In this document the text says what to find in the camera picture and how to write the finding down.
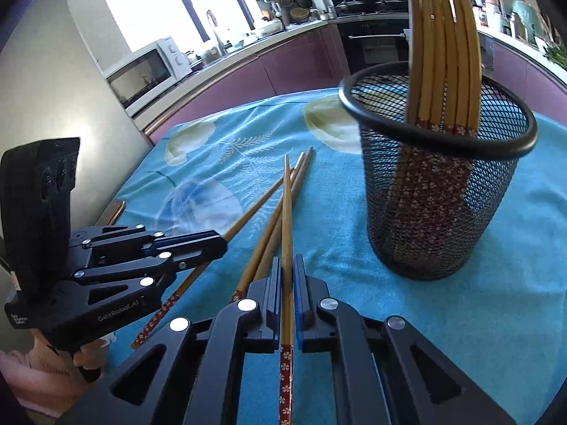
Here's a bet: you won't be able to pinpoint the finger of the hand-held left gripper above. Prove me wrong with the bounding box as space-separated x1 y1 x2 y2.
73 250 213 295
68 225 229 261

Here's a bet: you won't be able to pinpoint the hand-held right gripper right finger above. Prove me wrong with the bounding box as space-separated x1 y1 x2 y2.
292 254 517 425

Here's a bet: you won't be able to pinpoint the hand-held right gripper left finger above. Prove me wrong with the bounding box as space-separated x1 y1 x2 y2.
62 256 284 425

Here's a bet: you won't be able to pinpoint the floral-handled chopstick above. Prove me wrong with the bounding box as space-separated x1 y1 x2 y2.
131 176 285 350
279 154 295 425
252 146 316 282
229 151 308 305

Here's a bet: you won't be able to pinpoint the black mesh cup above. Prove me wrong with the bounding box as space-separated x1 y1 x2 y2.
339 63 539 281

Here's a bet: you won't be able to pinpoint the bunch of wooden chopsticks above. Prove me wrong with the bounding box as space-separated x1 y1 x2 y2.
385 0 484 249

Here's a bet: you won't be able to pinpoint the person's left forearm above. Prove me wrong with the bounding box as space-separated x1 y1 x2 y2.
0 347 89 412

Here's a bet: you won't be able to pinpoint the person's left hand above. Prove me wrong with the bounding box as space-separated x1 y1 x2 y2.
73 335 117 372

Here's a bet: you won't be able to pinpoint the copper-coloured flat object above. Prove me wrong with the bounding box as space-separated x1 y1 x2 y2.
95 199 127 226

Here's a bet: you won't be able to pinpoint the blue floral tablecloth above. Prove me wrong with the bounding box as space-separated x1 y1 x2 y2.
95 87 567 412

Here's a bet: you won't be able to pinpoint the white microwave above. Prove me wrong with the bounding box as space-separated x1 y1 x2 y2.
104 35 193 113

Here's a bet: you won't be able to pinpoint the long pink base cabinets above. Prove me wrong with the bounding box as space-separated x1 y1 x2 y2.
142 24 350 142

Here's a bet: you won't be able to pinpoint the steel faucet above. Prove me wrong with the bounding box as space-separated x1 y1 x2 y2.
206 9 224 54

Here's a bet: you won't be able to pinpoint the white casserole pot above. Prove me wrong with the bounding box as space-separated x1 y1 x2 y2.
257 18 286 36

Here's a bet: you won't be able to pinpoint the kitchen window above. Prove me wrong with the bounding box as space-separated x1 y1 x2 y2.
93 0 249 54

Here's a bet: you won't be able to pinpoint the black built-in oven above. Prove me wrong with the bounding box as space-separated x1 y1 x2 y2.
337 20 410 76

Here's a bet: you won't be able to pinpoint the pink corner base cabinets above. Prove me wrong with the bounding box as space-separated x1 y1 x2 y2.
476 31 567 116

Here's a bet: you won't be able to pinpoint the pale green appliance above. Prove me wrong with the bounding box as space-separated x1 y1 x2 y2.
511 0 548 40

